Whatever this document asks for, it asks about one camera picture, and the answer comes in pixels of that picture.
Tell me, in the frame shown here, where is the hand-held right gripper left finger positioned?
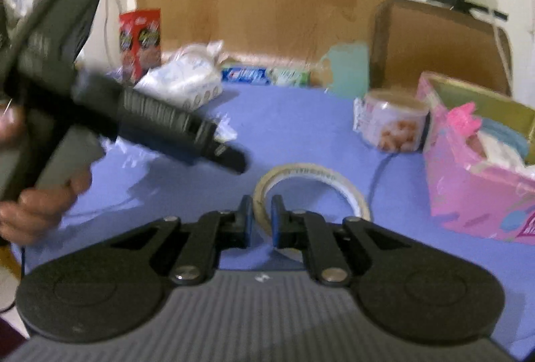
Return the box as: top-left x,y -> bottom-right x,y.
109,195 -> 254,287

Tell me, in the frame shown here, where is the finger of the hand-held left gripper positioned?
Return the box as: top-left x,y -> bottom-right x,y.
118,86 -> 248,175

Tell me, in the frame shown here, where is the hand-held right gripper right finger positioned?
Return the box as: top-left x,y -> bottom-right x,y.
271,195 -> 414,288

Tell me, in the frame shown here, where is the clear adhesive tape roll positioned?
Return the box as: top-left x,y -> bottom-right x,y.
252,163 -> 373,262

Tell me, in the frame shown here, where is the pink biscuit tin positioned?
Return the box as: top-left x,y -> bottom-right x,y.
416,71 -> 535,246

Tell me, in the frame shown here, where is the light blue cloth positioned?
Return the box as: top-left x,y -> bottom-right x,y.
480,123 -> 530,163

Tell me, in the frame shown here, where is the person's left hand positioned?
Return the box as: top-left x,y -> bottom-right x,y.
0,105 -> 93,246

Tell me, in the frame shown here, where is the white plastic bag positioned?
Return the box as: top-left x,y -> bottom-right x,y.
134,40 -> 225,113

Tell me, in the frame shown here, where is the clear plastic wrapper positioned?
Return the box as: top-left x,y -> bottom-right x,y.
100,111 -> 240,195

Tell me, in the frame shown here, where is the red snack box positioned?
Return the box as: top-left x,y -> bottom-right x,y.
119,8 -> 163,86

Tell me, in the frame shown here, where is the blue toothpaste box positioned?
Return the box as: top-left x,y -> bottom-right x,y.
221,66 -> 312,88

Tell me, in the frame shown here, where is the blue tablecloth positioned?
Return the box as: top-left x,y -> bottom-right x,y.
12,81 -> 535,359

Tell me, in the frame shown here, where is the round snack can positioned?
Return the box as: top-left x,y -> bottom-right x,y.
353,89 -> 431,155

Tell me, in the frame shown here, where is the teal paper sheet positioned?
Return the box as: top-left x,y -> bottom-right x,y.
318,42 -> 372,100

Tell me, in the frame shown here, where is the brown cardboard box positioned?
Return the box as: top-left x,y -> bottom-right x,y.
368,0 -> 514,97

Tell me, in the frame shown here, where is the dark cable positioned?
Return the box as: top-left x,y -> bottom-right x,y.
369,153 -> 396,200

